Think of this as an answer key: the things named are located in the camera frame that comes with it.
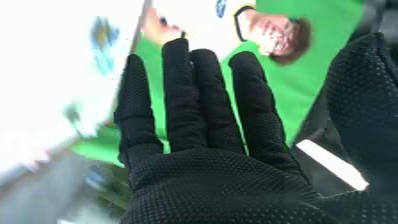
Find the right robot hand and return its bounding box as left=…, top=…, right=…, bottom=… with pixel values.
left=114, top=31, right=398, bottom=224

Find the person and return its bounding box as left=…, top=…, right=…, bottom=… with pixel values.
left=139, top=0, right=317, bottom=67

